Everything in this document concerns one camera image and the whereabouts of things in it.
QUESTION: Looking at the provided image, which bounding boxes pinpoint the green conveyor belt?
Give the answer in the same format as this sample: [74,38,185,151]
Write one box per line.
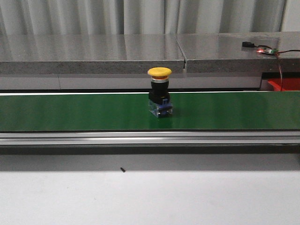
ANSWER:
[0,91,300,132]

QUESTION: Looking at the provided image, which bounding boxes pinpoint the black connector plug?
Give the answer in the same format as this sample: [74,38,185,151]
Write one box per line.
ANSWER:
[242,41,255,48]

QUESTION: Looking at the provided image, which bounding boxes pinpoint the grey stone countertop slab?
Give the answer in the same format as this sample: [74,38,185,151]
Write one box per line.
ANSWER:
[0,32,300,75]

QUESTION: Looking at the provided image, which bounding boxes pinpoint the grey pleated curtain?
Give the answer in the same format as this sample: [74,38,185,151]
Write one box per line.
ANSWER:
[0,0,300,35]

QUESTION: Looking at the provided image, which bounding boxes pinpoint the red plastic tray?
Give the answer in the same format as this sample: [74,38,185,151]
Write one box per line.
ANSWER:
[268,78,300,91]

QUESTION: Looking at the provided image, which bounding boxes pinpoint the small green circuit board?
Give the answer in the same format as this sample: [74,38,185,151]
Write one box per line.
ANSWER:
[256,47,278,55]

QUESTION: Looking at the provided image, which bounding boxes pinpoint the red black wire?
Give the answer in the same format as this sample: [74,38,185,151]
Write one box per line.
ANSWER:
[252,44,300,92]

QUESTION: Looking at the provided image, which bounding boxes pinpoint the aluminium conveyor frame rail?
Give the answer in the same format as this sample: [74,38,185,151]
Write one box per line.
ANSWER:
[0,130,300,146]

